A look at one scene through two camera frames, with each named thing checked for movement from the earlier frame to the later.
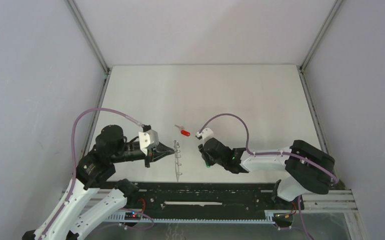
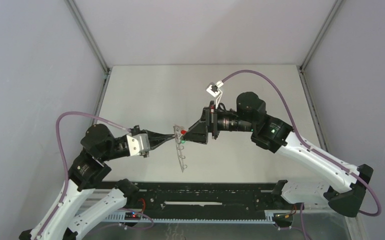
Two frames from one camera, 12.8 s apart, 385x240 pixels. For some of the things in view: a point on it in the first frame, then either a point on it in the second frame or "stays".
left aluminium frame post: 89,34 stays
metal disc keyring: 177,157 -> 178,130
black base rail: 207,197 stays
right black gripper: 205,156 -> 208,123
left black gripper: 162,150 -> 154,136
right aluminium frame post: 302,67 stays
